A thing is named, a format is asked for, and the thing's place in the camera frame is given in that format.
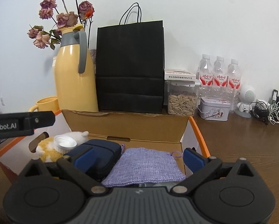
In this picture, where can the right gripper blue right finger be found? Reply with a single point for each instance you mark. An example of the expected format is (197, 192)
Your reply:
(204, 169)

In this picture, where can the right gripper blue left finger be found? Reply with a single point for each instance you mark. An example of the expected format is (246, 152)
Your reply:
(73, 167)

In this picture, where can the navy zipper pouch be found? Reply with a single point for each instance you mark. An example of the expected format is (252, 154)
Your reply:
(107, 155)

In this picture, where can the large white jar lid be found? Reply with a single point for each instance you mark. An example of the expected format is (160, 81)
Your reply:
(64, 144)

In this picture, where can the yellow white plush toy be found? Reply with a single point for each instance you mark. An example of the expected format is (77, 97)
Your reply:
(52, 148)

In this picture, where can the purple knit pouch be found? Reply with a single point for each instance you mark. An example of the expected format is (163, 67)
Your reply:
(141, 165)

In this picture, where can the iridescent plastic bag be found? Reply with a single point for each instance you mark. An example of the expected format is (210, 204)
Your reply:
(168, 185)

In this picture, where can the red cardboard box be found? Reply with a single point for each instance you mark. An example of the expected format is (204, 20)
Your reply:
(160, 132)

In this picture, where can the yellow mug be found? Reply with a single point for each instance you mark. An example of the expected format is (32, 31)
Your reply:
(46, 104)

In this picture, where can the white tin box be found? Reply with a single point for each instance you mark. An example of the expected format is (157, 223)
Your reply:
(214, 109)

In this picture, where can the clear seed container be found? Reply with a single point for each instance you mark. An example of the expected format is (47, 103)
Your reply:
(182, 97)

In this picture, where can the water bottle left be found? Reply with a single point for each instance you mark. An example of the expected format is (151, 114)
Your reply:
(205, 75)

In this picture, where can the water bottle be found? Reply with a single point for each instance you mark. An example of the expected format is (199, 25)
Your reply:
(233, 84)
(205, 75)
(219, 78)

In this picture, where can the white robot figurine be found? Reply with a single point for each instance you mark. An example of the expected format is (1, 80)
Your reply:
(246, 97)

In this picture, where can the water bottle middle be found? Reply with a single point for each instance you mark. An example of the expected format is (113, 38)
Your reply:
(219, 78)

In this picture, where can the yellow thermos jug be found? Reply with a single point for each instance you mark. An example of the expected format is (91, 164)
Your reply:
(74, 72)

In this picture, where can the water bottle right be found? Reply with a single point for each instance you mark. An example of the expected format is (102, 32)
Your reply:
(233, 84)

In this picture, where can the small white box on container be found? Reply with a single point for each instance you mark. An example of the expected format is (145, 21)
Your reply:
(176, 74)

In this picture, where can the black paper bag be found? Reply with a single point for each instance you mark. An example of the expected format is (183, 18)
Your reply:
(130, 64)

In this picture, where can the dried pink rose bouquet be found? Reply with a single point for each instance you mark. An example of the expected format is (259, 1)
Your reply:
(62, 17)

